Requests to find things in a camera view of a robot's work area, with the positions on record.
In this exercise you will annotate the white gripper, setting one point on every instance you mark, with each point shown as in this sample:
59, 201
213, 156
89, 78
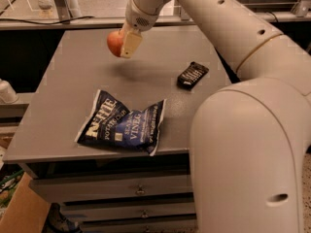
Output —
138, 16

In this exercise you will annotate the red apple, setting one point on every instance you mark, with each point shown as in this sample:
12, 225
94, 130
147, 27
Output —
114, 42

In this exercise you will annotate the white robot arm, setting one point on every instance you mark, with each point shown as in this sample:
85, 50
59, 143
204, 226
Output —
247, 140

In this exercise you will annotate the black rxbar chocolate wrapper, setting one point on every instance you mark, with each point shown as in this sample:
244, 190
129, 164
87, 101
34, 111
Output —
191, 76

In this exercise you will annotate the blue kettle chips bag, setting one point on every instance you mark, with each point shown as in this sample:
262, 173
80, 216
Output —
112, 124

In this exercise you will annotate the grey drawer cabinet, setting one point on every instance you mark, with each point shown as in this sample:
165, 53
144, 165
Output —
110, 190

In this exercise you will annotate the cardboard box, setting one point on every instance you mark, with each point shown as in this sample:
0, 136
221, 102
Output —
27, 211

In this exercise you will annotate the grey metal rail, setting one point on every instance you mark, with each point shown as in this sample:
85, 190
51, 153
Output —
88, 22

